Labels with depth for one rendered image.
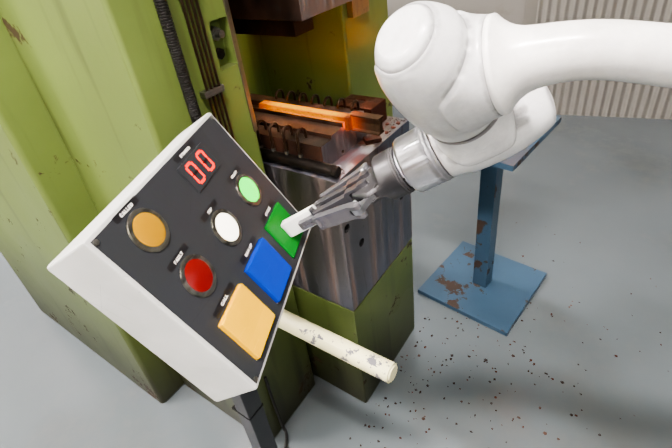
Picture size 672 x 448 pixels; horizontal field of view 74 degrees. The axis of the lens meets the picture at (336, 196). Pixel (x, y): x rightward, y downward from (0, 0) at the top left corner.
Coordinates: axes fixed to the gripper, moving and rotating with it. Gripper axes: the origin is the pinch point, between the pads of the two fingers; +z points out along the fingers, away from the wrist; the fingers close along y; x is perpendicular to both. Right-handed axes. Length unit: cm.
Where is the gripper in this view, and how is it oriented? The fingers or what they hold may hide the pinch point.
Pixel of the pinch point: (302, 221)
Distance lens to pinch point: 75.5
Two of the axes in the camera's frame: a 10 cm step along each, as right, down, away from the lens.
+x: -5.9, -7.2, -3.7
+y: 1.6, -5.6, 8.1
